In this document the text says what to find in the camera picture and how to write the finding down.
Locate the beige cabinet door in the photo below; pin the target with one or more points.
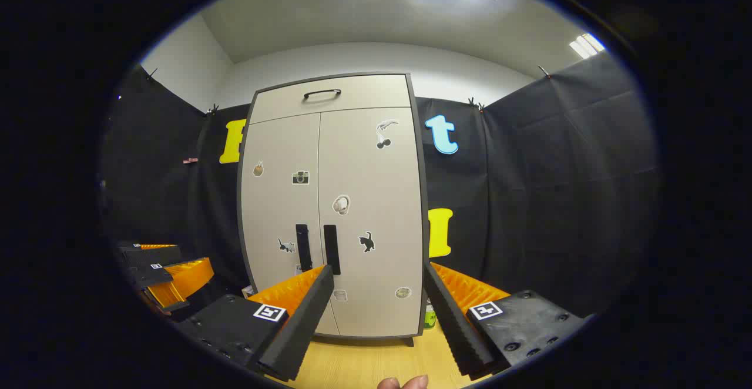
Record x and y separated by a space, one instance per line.
276 201
376 189

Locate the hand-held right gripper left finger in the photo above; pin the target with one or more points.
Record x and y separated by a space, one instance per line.
305 324

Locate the green bottle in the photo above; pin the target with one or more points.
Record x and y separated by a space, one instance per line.
430 317

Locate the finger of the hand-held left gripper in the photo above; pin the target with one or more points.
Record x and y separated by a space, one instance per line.
150 257
191 274

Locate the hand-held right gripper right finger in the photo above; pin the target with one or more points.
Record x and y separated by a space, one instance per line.
455 324

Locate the small white printed box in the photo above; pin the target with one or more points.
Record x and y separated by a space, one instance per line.
249 291

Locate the beige double-door shoe cabinet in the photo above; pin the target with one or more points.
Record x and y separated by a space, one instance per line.
419 142

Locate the small ceiling light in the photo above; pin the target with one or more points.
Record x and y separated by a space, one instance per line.
586 45

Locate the beige cabinet drawer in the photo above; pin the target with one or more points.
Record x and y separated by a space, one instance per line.
364 95

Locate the black backdrop cloth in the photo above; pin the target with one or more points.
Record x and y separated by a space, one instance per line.
529 201

